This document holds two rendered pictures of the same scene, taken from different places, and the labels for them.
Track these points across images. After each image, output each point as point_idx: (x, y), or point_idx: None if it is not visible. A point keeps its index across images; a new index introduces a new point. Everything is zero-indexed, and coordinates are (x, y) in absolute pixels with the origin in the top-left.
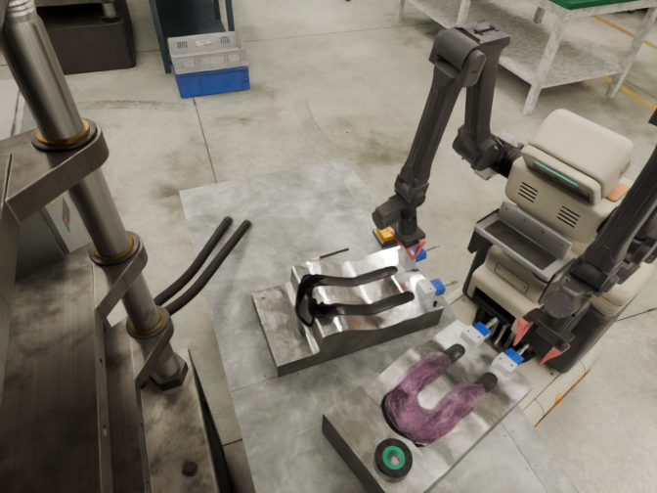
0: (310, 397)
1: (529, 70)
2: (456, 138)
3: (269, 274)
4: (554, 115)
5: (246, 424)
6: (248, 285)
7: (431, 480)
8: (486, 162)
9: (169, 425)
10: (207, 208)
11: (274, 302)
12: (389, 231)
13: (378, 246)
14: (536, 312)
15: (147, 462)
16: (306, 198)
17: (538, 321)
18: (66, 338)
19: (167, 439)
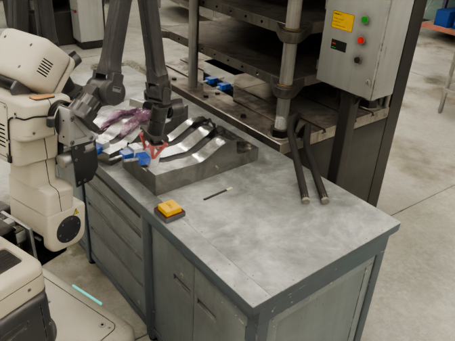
0: None
1: None
2: (123, 85)
3: (259, 175)
4: (49, 40)
5: (226, 124)
6: (269, 168)
7: (133, 96)
8: None
9: (263, 124)
10: (355, 211)
11: (240, 145)
12: (168, 204)
13: None
14: (74, 91)
15: (248, 71)
16: (269, 238)
17: (77, 84)
18: (275, 17)
19: (260, 121)
